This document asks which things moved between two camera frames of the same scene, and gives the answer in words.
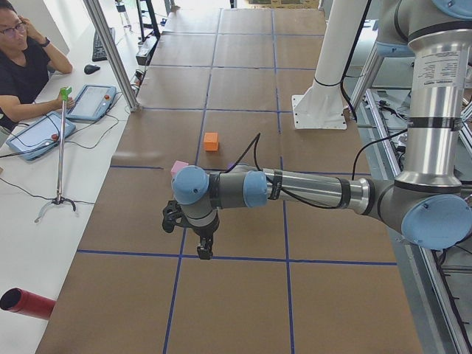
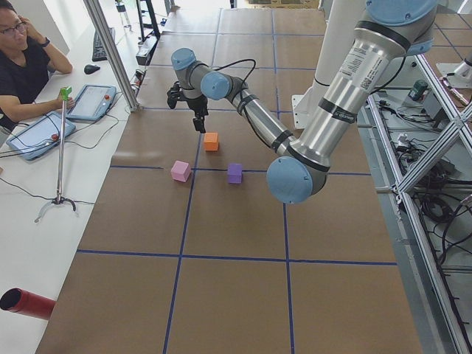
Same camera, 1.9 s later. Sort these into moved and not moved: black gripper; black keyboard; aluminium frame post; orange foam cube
Moved: black gripper
Not moved: aluminium frame post; orange foam cube; black keyboard
